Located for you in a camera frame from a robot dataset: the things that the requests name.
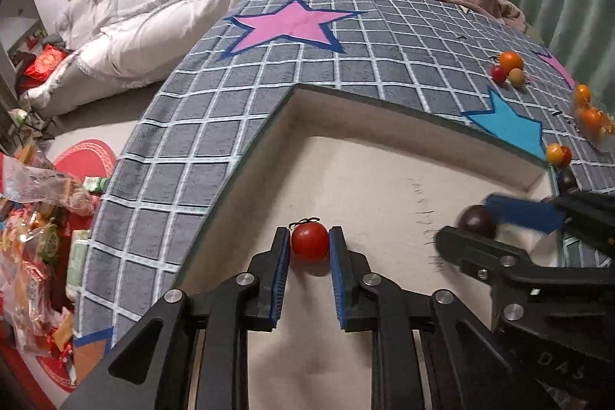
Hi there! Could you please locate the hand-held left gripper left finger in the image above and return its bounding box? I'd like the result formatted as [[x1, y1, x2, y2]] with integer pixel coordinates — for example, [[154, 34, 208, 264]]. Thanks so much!
[[60, 226, 293, 410]]

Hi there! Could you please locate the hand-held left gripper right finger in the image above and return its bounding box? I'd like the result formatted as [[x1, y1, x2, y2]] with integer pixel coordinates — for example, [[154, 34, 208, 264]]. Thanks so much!
[[328, 226, 560, 410]]

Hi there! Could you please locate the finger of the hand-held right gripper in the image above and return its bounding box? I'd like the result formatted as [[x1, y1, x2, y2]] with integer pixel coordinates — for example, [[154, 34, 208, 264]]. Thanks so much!
[[485, 191, 615, 257], [434, 225, 615, 290]]

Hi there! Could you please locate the red cherry tomato with stem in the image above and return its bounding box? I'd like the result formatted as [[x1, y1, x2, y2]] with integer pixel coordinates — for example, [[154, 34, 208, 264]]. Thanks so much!
[[289, 218, 331, 263]]

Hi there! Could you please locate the beige shallow tray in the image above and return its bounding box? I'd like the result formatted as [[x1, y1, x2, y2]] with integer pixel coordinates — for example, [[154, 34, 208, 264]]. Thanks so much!
[[177, 83, 560, 410]]

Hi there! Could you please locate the grey checked star blanket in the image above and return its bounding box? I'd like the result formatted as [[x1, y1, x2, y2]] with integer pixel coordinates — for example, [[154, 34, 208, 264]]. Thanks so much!
[[72, 0, 615, 387]]

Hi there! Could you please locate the pale green tissue pack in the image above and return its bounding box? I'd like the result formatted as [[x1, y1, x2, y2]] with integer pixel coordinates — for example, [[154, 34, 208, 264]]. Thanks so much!
[[66, 230, 93, 301]]

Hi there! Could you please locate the red round rug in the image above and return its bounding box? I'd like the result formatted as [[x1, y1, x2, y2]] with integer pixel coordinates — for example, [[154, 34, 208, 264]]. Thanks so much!
[[52, 139, 117, 196]]

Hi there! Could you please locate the pile of snack bags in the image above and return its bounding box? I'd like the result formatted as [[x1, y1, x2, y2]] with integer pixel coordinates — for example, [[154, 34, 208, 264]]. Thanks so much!
[[0, 148, 104, 372]]

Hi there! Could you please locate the red gift bag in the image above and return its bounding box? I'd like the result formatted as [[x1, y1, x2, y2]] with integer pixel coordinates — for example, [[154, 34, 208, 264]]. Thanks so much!
[[23, 45, 69, 80]]

